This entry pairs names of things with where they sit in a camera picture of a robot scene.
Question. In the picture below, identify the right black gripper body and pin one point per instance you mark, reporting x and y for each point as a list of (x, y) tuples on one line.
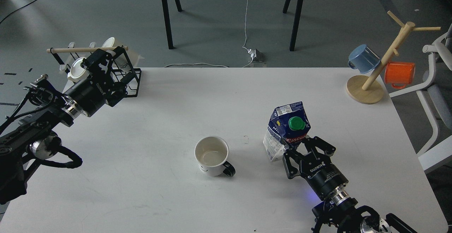
[(320, 173)]

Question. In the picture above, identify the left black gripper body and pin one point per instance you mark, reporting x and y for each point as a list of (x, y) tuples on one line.
[(91, 93)]

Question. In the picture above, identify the wooden mug tree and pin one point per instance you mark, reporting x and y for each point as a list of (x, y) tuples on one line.
[(365, 89)]

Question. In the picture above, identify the blue milk carton green cap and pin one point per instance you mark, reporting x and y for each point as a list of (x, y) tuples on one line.
[(287, 126)]

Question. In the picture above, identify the grey power adapter on floor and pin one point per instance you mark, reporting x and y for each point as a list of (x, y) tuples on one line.
[(256, 56)]

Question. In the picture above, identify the blue mug on tree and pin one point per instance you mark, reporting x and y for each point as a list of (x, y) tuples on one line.
[(363, 59)]

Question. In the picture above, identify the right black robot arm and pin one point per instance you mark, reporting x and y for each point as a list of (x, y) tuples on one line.
[(337, 208)]

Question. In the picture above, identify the white cup on rack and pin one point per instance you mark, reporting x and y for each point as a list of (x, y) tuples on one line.
[(121, 62), (76, 72)]

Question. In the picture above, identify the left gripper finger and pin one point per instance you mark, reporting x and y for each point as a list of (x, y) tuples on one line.
[(99, 65), (124, 86)]

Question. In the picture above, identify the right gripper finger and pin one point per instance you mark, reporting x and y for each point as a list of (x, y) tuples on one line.
[(291, 160), (313, 143)]

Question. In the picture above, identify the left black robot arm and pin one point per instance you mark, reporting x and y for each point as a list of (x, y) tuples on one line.
[(34, 143)]

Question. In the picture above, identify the white cup rear on rack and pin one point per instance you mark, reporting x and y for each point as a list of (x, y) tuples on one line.
[(121, 62)]

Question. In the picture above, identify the white cup front on rack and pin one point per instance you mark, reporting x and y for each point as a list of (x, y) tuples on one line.
[(76, 72)]

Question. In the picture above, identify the black table legs right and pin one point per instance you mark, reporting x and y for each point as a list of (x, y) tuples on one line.
[(296, 21)]

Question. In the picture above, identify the black wire cup rack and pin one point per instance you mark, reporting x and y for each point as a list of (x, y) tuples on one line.
[(66, 57)]

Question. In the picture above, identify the orange mug on tree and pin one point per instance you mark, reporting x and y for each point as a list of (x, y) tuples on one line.
[(399, 74)]

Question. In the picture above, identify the white mug with black handle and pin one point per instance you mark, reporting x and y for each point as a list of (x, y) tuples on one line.
[(211, 154)]

